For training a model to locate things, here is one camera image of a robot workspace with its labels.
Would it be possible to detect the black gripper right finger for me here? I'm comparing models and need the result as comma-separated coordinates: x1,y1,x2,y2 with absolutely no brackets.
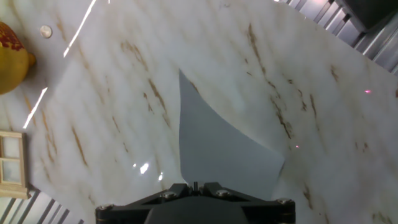
198,182,296,224

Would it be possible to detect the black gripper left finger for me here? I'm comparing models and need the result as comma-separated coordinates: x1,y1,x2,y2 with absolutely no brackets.
95,182,195,224

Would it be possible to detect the white paper sheet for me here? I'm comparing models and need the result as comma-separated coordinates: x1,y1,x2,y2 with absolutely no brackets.
178,68,286,200

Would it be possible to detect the gold piggy bank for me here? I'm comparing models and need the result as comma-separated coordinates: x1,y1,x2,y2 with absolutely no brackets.
0,21,37,96

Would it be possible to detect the small silver coin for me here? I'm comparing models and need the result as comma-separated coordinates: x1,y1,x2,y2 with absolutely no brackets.
39,25,53,39

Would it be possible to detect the wooden window frame model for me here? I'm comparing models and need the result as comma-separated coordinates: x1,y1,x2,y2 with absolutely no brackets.
0,130,32,200

